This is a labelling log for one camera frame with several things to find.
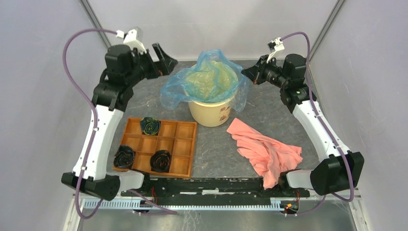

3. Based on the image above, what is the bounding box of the black coiled roll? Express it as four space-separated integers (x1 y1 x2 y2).
150 150 172 173
114 145 135 169

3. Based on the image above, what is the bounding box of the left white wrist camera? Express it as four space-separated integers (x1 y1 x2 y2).
116 27 147 54

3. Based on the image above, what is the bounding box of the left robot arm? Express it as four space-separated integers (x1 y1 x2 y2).
61 43 178 201

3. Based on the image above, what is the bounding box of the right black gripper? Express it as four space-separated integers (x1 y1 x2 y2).
241 54 289 89

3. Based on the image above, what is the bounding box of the aluminium frame rail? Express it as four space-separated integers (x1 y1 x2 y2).
73 178 361 200

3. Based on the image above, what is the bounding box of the wooden compartment tray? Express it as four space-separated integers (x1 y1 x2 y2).
120 117 197 178

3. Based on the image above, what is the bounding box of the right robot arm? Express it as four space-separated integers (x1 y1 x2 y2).
241 53 365 198

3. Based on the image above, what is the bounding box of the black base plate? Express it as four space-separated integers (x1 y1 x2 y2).
136 178 310 206

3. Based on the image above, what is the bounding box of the blue plastic trash bag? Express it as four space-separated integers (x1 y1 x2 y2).
160 50 250 112

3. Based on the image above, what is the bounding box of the pink cloth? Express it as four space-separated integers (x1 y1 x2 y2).
227 118 303 189

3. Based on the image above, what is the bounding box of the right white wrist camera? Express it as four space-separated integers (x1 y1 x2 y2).
267 37 285 63

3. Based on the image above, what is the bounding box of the yellow plastic trash bin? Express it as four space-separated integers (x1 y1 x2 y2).
186 60 240 128

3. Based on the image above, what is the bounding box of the black coiled roll bottom left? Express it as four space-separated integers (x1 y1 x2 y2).
114 145 135 169

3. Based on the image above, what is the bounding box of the dark coiled roll with yellow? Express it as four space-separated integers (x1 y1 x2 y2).
140 117 161 136

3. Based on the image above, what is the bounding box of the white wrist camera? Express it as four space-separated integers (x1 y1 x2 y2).
267 37 285 63
116 27 147 54

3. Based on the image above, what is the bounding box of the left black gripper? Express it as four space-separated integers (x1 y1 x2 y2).
126 43 179 87

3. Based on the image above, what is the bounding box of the slotted cable duct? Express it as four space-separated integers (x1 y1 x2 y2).
83 199 282 211

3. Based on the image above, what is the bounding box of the black coiled roll bottom centre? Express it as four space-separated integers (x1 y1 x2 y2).
150 150 172 173

